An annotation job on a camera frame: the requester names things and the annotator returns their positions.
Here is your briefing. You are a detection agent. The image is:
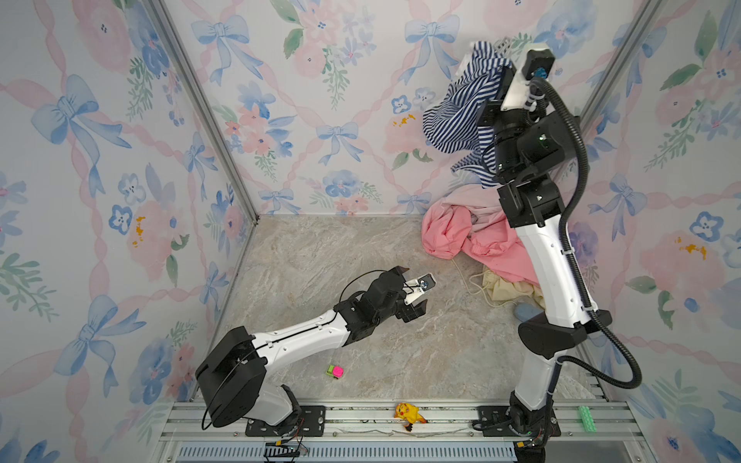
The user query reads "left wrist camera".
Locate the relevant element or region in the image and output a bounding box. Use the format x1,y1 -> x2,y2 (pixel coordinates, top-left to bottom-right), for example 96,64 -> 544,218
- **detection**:
403,273 -> 436,306

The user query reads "pale pink cloth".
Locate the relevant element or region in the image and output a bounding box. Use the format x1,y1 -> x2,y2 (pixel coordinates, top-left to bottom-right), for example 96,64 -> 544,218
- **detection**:
442,184 -> 507,227

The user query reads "light blue cloth roll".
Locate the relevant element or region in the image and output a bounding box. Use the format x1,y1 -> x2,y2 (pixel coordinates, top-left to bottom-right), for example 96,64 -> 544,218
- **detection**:
513,302 -> 544,322

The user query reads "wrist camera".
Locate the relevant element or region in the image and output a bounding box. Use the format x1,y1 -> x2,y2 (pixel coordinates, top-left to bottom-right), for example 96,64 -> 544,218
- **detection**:
403,273 -> 436,306
499,44 -> 556,112

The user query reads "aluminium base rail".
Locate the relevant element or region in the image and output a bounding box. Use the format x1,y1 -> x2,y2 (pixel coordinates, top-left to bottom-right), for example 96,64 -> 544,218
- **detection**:
149,399 -> 658,462

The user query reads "blue white striped cloth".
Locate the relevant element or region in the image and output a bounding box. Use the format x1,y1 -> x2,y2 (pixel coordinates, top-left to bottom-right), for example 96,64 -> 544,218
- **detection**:
422,38 -> 513,188

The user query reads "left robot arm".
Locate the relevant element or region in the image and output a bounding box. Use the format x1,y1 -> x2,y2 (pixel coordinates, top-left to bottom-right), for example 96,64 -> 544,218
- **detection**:
195,266 -> 437,436

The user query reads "yellow toy figure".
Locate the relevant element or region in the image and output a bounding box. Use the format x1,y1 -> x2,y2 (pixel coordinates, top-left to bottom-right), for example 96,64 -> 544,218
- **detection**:
394,402 -> 428,432

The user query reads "pink green toy cube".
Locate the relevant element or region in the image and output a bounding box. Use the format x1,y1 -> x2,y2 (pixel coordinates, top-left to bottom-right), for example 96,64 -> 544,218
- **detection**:
326,365 -> 345,379

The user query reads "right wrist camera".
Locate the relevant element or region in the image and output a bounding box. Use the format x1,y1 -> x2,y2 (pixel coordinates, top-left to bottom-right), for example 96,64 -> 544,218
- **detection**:
499,44 -> 556,112

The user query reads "green plastic piece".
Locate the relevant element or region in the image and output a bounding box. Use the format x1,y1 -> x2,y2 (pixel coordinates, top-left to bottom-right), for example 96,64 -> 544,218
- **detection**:
577,405 -> 597,433

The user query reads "cream yellow cloth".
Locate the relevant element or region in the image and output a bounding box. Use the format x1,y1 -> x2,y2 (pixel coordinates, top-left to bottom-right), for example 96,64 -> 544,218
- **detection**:
480,268 -> 545,309

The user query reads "bright pink cloth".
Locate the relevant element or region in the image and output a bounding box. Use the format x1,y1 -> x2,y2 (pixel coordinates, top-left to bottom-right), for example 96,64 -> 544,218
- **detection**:
421,194 -> 538,286

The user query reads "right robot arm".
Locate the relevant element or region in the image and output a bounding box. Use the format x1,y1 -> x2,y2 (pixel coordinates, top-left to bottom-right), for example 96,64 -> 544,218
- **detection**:
478,65 -> 612,440

